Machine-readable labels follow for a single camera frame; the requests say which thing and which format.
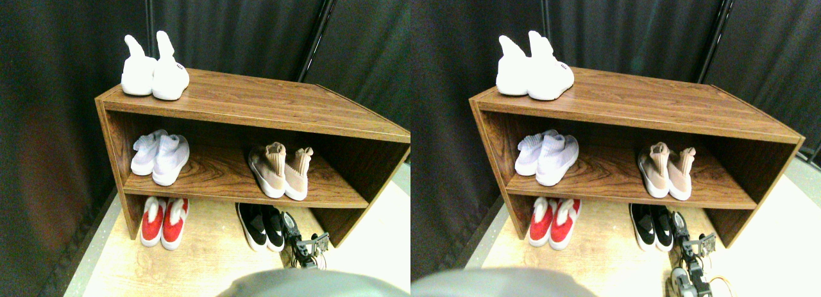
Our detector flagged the pale lilac shoe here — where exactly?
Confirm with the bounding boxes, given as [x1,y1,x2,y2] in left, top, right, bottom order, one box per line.
[514,130,559,177]
[536,134,580,187]
[152,134,191,187]
[131,130,169,177]

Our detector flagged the brown shoe rack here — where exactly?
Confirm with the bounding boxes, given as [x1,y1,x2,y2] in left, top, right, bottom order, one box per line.
[469,67,806,250]
[95,68,411,248]

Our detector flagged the orange wire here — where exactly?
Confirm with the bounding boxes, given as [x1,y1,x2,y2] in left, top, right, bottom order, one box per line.
[709,277,734,297]

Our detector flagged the red shoe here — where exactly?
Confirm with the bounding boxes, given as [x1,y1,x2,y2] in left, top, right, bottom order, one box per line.
[529,197,558,248]
[160,198,190,251]
[549,199,582,251]
[140,196,168,248]

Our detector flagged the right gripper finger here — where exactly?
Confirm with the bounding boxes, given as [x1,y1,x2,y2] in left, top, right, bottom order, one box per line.
[670,211,691,241]
[280,211,301,242]

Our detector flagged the white shoe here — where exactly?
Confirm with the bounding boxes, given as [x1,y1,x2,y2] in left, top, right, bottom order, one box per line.
[152,31,191,102]
[121,35,158,97]
[527,31,576,102]
[496,35,532,97]

